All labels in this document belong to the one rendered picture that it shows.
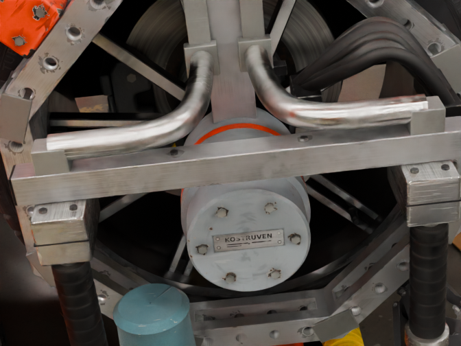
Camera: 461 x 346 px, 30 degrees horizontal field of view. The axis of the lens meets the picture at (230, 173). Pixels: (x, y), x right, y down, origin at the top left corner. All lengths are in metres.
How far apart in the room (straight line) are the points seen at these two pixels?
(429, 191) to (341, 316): 0.39
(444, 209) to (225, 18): 0.31
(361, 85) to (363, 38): 2.36
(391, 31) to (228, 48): 0.19
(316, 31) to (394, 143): 0.45
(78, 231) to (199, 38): 0.26
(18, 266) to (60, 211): 1.67
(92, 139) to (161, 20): 0.45
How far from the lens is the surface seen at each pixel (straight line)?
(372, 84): 3.22
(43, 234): 0.80
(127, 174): 0.79
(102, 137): 0.78
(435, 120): 0.79
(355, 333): 1.25
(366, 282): 1.12
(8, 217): 1.16
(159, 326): 0.98
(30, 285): 2.37
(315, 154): 0.79
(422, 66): 0.83
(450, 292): 1.09
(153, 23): 1.20
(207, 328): 1.14
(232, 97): 0.97
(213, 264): 0.90
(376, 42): 0.84
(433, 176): 0.79
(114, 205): 1.16
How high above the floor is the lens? 1.36
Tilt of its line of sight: 30 degrees down
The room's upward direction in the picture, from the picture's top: 6 degrees counter-clockwise
